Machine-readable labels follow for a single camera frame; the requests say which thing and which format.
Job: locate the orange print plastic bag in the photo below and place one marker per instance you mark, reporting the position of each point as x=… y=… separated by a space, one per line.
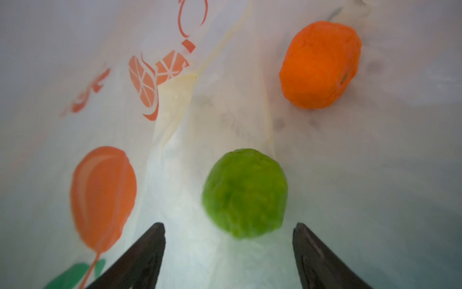
x=114 y=112

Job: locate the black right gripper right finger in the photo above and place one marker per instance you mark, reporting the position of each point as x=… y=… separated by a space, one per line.
x=318 y=266

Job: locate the orange mandarin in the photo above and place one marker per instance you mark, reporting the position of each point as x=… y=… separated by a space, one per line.
x=319 y=64

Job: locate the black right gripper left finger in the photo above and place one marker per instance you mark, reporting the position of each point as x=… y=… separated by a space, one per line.
x=139 y=267

